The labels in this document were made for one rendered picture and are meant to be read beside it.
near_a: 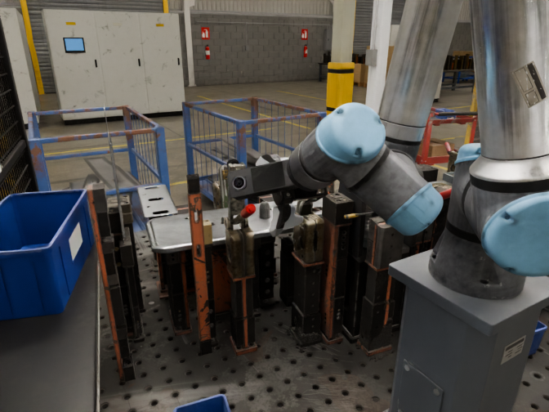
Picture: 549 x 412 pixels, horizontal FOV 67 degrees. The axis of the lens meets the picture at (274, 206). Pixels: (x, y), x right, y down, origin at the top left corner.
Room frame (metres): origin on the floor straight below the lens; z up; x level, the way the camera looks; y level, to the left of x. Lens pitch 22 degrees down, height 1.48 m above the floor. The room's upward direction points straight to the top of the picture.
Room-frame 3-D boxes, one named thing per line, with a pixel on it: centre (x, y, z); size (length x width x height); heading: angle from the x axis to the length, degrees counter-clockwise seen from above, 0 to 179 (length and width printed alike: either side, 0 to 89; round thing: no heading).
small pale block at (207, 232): (0.93, 0.17, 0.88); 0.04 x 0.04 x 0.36; 21
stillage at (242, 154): (3.71, 0.23, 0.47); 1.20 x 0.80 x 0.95; 31
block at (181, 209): (1.22, 0.28, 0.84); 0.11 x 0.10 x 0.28; 21
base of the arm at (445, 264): (0.63, -0.35, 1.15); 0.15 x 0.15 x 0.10
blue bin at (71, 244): (0.74, 0.48, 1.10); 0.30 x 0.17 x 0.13; 12
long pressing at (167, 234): (1.26, -0.30, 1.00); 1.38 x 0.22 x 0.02; 111
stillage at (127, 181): (3.10, 1.37, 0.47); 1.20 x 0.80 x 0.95; 29
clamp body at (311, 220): (0.96, -0.09, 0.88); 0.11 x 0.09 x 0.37; 21
